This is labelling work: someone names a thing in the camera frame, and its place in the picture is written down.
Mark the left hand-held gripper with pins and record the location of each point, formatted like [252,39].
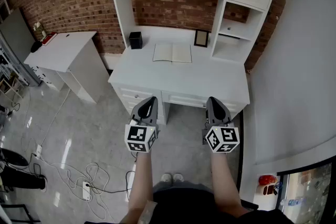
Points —
[137,136]

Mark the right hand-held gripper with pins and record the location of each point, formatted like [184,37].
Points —
[225,139]

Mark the blue covered notebook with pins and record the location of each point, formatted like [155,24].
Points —
[172,53]

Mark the person's right forearm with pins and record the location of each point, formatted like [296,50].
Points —
[224,181]

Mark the person's left forearm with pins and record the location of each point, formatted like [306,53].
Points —
[141,178]

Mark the red book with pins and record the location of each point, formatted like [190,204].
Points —
[49,38]

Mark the narrow white desk drawer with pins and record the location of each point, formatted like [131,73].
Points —
[126,93]

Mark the wide white desk drawer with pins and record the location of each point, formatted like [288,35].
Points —
[183,99]

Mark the person's left shoe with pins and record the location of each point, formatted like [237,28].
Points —
[166,178]

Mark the person's shoe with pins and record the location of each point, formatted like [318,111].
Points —
[166,178]
[178,177]
[11,158]

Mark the black square pen holder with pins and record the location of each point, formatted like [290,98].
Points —
[135,41]

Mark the person's right shoe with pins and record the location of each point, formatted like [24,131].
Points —
[178,177]

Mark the red round object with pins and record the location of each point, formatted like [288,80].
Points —
[266,180]

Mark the white power strip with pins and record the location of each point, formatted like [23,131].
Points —
[86,191]

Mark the person's black clothing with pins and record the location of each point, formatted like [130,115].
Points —
[189,207]

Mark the translucent plastic sleeve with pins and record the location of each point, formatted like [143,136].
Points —
[147,212]

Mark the white desk with hutch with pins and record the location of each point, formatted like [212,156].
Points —
[126,13]

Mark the small white side table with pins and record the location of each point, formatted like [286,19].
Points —
[65,49]

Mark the dark framed window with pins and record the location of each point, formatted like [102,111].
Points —
[309,191]

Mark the black cap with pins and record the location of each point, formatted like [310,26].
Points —
[36,46]

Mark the vase with white flowers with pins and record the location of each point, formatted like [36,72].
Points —
[39,31]

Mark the grey standing board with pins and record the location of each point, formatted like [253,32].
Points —
[15,42]

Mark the black picture frame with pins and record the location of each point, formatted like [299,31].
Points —
[201,38]

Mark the wooden stool frame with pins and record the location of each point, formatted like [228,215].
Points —
[11,86]

